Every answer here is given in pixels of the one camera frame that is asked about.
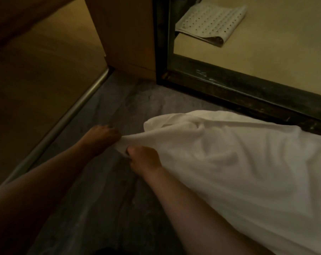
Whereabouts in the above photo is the person's right hand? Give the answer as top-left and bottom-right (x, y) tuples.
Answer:
(126, 146), (164, 180)

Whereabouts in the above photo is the person's left hand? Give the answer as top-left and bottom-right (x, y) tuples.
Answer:
(78, 124), (123, 160)

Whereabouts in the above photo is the white towel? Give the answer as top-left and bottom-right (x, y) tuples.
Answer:
(114, 110), (321, 255)

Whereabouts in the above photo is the person's left forearm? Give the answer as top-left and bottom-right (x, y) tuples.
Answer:
(0, 144), (93, 255)

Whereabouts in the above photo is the person's right forearm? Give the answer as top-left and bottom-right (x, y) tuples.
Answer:
(142, 167), (269, 255)

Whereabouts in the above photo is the black marble threshold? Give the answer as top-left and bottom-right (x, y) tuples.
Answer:
(160, 54), (321, 138)

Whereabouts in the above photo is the perforated white bath mat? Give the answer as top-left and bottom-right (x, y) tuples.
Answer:
(175, 3), (247, 48)

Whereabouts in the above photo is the black door frame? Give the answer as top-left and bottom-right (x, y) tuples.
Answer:
(152, 0), (177, 85)

